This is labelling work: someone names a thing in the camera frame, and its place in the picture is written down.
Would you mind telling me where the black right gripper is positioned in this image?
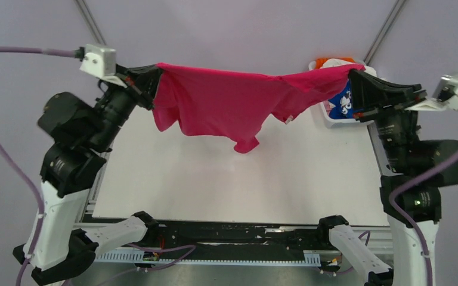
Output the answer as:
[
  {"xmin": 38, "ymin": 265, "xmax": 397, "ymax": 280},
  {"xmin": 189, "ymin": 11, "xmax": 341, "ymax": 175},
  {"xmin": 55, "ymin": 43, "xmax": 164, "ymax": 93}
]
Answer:
[{"xmin": 345, "ymin": 66, "xmax": 424, "ymax": 169}]

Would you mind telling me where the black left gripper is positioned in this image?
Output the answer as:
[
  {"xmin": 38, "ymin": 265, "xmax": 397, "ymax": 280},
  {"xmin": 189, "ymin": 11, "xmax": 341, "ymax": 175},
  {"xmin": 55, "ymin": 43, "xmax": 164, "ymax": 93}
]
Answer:
[{"xmin": 89, "ymin": 62, "xmax": 166, "ymax": 150}]

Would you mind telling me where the pink t-shirt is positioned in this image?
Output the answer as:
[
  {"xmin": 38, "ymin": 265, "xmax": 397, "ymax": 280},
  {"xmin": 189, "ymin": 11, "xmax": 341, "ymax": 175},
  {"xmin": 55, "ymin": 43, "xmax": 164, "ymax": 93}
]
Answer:
[{"xmin": 152, "ymin": 63, "xmax": 365, "ymax": 154}]

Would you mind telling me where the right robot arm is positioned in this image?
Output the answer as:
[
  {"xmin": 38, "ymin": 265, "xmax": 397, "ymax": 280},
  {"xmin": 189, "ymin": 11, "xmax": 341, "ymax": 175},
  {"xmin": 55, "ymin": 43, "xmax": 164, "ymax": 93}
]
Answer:
[{"xmin": 316, "ymin": 70, "xmax": 458, "ymax": 285}]

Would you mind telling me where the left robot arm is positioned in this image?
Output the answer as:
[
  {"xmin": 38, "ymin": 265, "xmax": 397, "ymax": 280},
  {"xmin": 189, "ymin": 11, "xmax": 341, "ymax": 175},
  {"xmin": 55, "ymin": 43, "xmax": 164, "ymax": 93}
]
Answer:
[{"xmin": 13, "ymin": 65, "xmax": 163, "ymax": 285}]

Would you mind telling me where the blue t-shirt in basket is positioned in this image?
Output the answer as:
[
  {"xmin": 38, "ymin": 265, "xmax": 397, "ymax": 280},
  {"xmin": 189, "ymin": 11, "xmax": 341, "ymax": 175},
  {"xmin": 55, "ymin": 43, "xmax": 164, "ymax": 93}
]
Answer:
[{"xmin": 328, "ymin": 82, "xmax": 353, "ymax": 120}]

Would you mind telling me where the white t-shirt in basket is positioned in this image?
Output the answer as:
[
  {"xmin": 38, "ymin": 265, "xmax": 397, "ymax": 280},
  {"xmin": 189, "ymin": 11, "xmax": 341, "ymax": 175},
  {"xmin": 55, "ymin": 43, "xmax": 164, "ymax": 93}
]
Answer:
[{"xmin": 320, "ymin": 58, "xmax": 366, "ymax": 70}]

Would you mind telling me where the white perforated laundry basket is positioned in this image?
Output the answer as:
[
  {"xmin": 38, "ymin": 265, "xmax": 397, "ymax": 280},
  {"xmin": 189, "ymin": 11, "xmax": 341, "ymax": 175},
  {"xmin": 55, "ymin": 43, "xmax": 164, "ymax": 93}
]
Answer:
[{"xmin": 308, "ymin": 58, "xmax": 377, "ymax": 128}]

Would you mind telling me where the orange t-shirt in basket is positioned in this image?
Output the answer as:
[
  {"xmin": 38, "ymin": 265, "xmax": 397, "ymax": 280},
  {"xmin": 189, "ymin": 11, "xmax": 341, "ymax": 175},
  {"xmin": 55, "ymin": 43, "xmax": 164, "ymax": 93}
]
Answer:
[{"xmin": 312, "ymin": 58, "xmax": 356, "ymax": 69}]

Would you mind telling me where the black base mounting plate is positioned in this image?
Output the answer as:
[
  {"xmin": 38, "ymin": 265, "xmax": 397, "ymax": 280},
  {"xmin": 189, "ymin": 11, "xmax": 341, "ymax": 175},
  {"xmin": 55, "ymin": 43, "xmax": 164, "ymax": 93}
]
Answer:
[{"xmin": 136, "ymin": 220, "xmax": 339, "ymax": 262}]

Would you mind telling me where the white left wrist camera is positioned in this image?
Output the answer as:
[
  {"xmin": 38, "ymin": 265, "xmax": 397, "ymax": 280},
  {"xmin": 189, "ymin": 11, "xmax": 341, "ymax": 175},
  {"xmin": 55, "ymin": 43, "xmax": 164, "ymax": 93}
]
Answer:
[{"xmin": 80, "ymin": 44, "xmax": 116, "ymax": 79}]

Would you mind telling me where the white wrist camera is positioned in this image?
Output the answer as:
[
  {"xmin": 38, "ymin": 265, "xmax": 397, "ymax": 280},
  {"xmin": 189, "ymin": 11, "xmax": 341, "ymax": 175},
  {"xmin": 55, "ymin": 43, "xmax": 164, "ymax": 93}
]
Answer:
[
  {"xmin": 80, "ymin": 44, "xmax": 116, "ymax": 79},
  {"xmin": 406, "ymin": 73, "xmax": 458, "ymax": 111}
]

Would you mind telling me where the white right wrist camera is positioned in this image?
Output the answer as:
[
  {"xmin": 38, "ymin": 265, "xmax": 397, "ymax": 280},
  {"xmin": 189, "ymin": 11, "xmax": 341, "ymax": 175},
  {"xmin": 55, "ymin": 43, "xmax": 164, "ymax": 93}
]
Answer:
[{"xmin": 406, "ymin": 73, "xmax": 458, "ymax": 111}]

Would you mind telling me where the aluminium frame rail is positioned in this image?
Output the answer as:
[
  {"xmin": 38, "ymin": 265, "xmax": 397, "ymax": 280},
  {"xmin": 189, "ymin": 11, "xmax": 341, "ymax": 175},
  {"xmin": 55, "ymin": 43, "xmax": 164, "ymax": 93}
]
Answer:
[{"xmin": 73, "ymin": 221, "xmax": 394, "ymax": 254}]

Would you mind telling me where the white slotted cable duct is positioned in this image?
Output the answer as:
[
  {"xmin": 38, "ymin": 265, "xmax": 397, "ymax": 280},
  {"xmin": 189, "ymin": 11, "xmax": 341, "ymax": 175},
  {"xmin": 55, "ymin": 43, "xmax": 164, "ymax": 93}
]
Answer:
[{"xmin": 95, "ymin": 248, "xmax": 321, "ymax": 267}]

